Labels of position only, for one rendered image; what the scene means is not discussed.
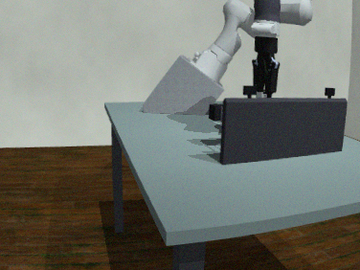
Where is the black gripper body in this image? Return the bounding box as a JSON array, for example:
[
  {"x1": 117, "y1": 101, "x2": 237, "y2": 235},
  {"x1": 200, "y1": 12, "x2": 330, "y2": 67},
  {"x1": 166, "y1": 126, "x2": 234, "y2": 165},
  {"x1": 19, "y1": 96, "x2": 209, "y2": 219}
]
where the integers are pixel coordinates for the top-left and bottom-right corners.
[{"x1": 255, "y1": 36, "x2": 278, "y2": 70}]

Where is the dark grey rectangular panel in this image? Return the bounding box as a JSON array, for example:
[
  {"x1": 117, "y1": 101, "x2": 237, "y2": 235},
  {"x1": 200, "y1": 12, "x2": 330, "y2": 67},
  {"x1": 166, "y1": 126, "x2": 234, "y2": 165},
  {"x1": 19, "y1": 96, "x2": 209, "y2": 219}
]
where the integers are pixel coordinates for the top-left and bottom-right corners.
[{"x1": 219, "y1": 98, "x2": 348, "y2": 165}]

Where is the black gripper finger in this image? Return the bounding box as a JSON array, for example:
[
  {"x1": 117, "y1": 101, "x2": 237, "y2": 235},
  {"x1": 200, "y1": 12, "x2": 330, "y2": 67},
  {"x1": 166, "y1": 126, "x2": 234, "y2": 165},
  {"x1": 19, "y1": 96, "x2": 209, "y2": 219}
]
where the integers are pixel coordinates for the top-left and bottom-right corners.
[
  {"x1": 252, "y1": 58, "x2": 265, "y2": 98},
  {"x1": 261, "y1": 58, "x2": 280, "y2": 98}
]

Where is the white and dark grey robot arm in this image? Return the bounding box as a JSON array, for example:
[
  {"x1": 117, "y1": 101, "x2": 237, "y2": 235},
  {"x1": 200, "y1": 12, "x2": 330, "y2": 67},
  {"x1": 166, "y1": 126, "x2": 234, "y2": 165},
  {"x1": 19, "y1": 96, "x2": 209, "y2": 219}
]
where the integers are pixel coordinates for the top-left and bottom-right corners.
[{"x1": 188, "y1": 0, "x2": 313, "y2": 84}]

